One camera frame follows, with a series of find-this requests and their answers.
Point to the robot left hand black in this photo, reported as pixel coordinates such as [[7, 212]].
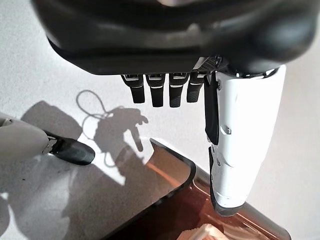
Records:
[[162, 37]]

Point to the brown acrylic stand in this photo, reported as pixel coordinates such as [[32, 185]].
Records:
[[180, 207]]

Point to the robot left leg silver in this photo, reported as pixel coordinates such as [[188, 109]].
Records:
[[22, 140]]

